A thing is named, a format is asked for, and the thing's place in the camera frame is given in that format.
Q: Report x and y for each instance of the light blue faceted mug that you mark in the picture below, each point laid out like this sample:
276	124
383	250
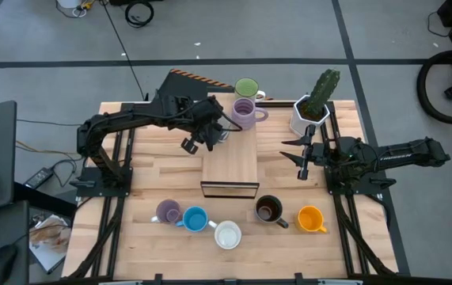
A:
195	219

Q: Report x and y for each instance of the yellow connector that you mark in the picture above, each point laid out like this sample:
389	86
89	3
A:
87	4

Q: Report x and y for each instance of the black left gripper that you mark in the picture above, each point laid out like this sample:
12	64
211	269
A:
211	126

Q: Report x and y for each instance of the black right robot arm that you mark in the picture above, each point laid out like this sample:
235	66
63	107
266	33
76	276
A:
407	154

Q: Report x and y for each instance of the black front camera bar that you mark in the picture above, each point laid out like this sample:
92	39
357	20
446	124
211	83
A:
229	282

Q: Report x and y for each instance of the teal mug with white interior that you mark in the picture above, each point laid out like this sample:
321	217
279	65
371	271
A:
227	236

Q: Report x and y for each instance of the dark grey low desk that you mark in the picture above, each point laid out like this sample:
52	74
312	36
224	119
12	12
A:
12	225

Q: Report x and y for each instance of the crumpled paper bag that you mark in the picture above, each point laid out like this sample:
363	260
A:
51	241

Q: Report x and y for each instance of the green cactus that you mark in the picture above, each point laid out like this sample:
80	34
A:
322	93

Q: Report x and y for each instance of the white bucket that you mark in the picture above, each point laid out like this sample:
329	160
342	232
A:
68	3

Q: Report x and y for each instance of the black power adapter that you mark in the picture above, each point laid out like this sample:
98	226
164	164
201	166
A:
39	178

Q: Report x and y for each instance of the black aluminium table frame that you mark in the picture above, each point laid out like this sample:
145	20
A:
128	106

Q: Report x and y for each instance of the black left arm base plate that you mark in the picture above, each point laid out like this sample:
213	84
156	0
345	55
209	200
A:
87	188

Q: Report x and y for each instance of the orange mug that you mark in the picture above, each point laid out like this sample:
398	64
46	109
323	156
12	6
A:
309	219

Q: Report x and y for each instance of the green mug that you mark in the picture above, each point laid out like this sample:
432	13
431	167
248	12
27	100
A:
246	88

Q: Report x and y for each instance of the black panel striped hazard edge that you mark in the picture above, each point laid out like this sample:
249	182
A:
178	87

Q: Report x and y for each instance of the wooden shelf riser black frame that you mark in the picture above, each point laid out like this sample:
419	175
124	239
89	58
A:
229	162

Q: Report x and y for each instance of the white hexagonal plant pot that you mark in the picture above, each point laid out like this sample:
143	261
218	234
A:
298	124

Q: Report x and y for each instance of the black computer mouse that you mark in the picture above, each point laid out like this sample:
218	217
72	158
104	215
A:
2	263

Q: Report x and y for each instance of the black desk support beam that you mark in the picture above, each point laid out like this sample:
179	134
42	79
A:
43	200

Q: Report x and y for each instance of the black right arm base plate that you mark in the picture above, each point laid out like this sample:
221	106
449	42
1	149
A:
368	187

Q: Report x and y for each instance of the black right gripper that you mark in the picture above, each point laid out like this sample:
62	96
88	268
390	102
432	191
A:
317	154

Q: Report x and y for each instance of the blue brown speckled mug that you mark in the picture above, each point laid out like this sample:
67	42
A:
269	206

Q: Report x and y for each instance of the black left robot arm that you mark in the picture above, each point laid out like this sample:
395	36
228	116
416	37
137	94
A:
130	116

